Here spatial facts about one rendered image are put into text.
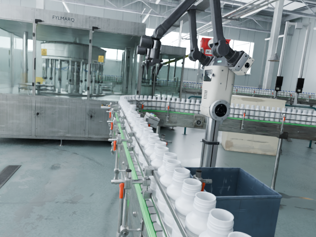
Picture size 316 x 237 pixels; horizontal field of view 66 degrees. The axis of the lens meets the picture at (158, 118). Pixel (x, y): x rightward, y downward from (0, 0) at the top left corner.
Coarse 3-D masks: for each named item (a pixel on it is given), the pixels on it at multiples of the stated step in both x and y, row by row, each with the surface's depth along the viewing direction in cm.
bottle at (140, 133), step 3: (141, 126) 104; (144, 126) 104; (141, 129) 104; (138, 132) 106; (141, 132) 104; (138, 135) 104; (141, 135) 103; (138, 138) 104; (135, 144) 106; (135, 147) 106; (138, 147) 104; (135, 150) 106; (138, 150) 104; (138, 153) 105; (138, 156) 105; (135, 159) 106
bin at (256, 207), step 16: (192, 176) 109; (208, 176) 124; (224, 176) 126; (240, 176) 126; (224, 192) 127; (240, 192) 125; (256, 192) 112; (272, 192) 102; (224, 208) 93; (240, 208) 94; (256, 208) 96; (272, 208) 98; (240, 224) 96; (256, 224) 97; (272, 224) 99
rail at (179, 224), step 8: (128, 136) 132; (144, 152) 83; (136, 160) 98; (144, 176) 80; (160, 184) 58; (152, 200) 66; (168, 200) 51; (160, 216) 57; (176, 216) 45; (184, 232) 41
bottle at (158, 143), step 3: (159, 141) 79; (156, 144) 76; (159, 144) 76; (162, 144) 76; (165, 144) 76; (156, 147) 76; (153, 153) 77; (150, 156) 77; (153, 156) 76; (150, 159) 77; (150, 162) 77
